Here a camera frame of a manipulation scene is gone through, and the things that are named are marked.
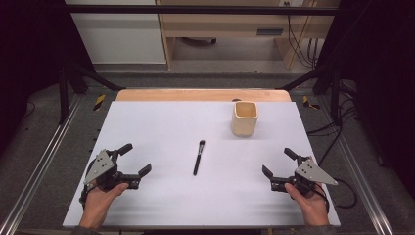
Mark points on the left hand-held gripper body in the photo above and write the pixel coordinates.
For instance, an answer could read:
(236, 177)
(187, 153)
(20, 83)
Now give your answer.
(99, 166)

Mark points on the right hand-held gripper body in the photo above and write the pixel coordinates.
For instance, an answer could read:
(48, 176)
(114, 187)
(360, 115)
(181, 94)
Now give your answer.
(310, 173)

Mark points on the beige square cup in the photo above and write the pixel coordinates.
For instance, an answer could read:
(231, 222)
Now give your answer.
(244, 122)

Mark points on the person's right hand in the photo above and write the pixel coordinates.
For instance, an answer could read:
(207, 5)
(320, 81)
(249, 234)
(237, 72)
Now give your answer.
(310, 205)

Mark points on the person's left hand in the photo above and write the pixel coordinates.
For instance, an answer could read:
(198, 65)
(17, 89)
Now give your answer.
(98, 204)

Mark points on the yellow black floor tape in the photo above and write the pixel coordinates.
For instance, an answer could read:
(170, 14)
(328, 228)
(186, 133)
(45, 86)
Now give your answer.
(99, 102)
(306, 102)

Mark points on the white board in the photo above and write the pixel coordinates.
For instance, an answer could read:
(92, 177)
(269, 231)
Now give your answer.
(202, 196)

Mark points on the black metal stand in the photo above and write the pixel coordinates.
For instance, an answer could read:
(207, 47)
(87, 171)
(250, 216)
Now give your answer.
(64, 94)
(334, 94)

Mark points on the wooden table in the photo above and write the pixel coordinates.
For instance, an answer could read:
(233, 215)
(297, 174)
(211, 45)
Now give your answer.
(182, 95)

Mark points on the white cabinet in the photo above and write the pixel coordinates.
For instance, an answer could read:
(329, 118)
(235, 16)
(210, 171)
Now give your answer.
(120, 36)

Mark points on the dark curtain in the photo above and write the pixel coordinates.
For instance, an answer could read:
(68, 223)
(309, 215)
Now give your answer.
(29, 49)
(385, 81)

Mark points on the wooden desk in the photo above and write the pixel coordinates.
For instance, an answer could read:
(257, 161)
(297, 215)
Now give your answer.
(225, 24)

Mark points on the aluminium rail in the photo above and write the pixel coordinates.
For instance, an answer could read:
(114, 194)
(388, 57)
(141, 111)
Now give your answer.
(39, 166)
(359, 182)

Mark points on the black horizontal frame bar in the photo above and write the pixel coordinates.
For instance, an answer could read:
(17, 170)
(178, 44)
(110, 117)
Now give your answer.
(195, 9)

